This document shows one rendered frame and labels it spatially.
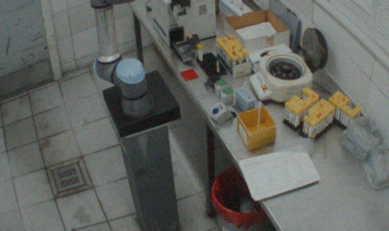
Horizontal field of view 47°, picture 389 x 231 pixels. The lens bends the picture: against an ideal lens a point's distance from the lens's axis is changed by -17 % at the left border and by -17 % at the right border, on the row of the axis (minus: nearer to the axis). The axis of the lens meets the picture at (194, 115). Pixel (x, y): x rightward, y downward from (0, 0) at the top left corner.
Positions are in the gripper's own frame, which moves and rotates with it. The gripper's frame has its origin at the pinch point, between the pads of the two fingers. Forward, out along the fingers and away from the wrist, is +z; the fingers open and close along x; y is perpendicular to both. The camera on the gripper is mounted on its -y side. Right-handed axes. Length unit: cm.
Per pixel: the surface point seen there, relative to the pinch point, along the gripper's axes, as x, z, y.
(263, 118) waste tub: -13, 21, -62
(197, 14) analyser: -12.3, 6.8, 9.5
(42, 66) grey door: 78, 94, 133
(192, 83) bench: 4.3, 24.7, -23.1
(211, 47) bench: -15.5, 24.6, 0.4
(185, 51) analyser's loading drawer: -0.2, 20.7, -2.7
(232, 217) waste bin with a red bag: 5, 73, -72
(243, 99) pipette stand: -8, 16, -53
